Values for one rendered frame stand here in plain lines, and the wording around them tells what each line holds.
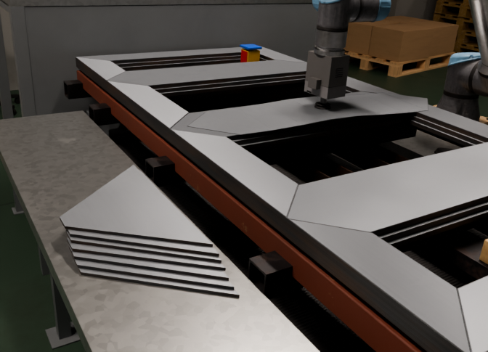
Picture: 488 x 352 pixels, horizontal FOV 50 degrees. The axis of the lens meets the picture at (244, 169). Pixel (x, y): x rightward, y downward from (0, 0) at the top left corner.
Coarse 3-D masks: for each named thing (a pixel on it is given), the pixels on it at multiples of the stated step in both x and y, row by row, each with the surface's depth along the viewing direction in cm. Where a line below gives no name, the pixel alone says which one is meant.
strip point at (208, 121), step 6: (204, 114) 126; (210, 114) 126; (198, 120) 121; (204, 120) 121; (210, 120) 121; (216, 120) 122; (192, 126) 117; (198, 126) 117; (204, 126) 117; (210, 126) 118; (216, 126) 118; (222, 126) 118; (228, 126) 118; (228, 132) 115; (234, 132) 115
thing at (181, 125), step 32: (128, 64) 175; (160, 64) 182; (192, 64) 187; (160, 128) 120; (192, 128) 116; (288, 128) 121; (320, 128) 125; (352, 128) 130; (448, 128) 129; (192, 160) 107; (288, 224) 81; (416, 224) 83; (448, 224) 86; (320, 256) 75; (352, 288) 70; (416, 320) 61
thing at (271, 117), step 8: (264, 104) 135; (248, 112) 128; (256, 112) 128; (264, 112) 128; (272, 112) 129; (280, 112) 129; (264, 120) 123; (272, 120) 123; (280, 120) 123; (288, 120) 123; (272, 128) 118; (280, 128) 118
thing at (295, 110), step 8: (272, 104) 135; (280, 104) 135; (288, 104) 135; (296, 104) 135; (288, 112) 129; (296, 112) 129; (304, 112) 129; (312, 112) 129; (296, 120) 123; (304, 120) 123; (312, 120) 123; (320, 120) 123
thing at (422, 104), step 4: (392, 96) 150; (396, 96) 151; (400, 96) 151; (404, 96) 151; (408, 96) 151; (404, 100) 147; (408, 100) 147; (412, 100) 147; (416, 100) 148; (420, 100) 148; (412, 104) 144; (416, 104) 144; (420, 104) 144; (424, 104) 144; (424, 108) 140
